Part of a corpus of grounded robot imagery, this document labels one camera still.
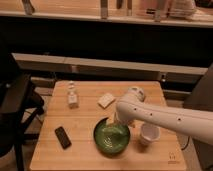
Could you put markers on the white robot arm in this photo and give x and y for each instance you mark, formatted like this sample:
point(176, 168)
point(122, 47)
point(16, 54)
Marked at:
point(132, 106)

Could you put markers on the white paper cup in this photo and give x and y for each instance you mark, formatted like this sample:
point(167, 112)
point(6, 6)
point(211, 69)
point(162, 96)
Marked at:
point(149, 133)

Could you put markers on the green ceramic bowl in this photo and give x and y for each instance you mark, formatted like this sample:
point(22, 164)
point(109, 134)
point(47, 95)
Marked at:
point(111, 139)

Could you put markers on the white sponge block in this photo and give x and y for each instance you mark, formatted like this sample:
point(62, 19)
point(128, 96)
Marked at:
point(105, 100)

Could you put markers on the black smartphone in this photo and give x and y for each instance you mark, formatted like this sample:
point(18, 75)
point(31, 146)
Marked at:
point(62, 137)

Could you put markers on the black chair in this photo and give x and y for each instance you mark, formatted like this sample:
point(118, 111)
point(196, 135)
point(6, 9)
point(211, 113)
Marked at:
point(19, 105)

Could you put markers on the small clear glass bottle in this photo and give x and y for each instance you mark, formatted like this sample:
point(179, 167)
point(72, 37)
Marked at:
point(72, 96)

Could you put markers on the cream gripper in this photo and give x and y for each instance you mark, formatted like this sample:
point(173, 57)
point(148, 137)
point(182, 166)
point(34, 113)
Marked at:
point(111, 120)

